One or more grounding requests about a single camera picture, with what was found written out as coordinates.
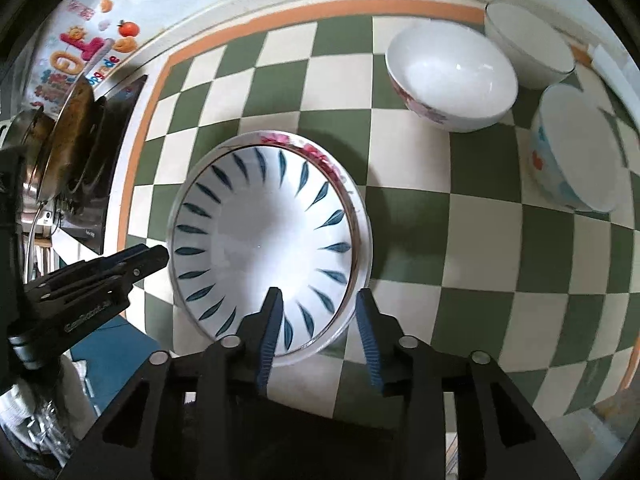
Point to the steel steamer pot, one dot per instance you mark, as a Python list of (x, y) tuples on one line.
[(27, 135)]

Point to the black glass stove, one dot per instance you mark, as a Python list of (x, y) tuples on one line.
[(117, 150)]

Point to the blue and red print bowl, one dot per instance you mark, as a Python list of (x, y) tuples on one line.
[(580, 150)]

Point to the green checkered table mat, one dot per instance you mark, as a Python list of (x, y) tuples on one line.
[(415, 240)]

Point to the colourful wall sticker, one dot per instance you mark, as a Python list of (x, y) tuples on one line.
[(75, 60)]

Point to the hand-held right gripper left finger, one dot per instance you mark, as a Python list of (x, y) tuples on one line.
[(270, 332)]

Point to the blue leaf pattern plate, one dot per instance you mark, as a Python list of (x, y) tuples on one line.
[(260, 240)]

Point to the red floral white bowl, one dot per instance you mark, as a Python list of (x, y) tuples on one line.
[(450, 75)]

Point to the thin dark rim white bowl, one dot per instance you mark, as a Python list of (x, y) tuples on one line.
[(530, 45)]

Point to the blue kitchen cabinet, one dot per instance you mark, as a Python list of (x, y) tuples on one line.
[(145, 340)]

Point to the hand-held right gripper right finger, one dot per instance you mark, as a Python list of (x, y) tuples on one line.
[(370, 342)]

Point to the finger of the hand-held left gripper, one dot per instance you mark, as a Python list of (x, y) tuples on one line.
[(122, 257), (145, 262)]

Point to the white towel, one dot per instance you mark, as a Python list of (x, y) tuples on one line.
[(80, 390)]

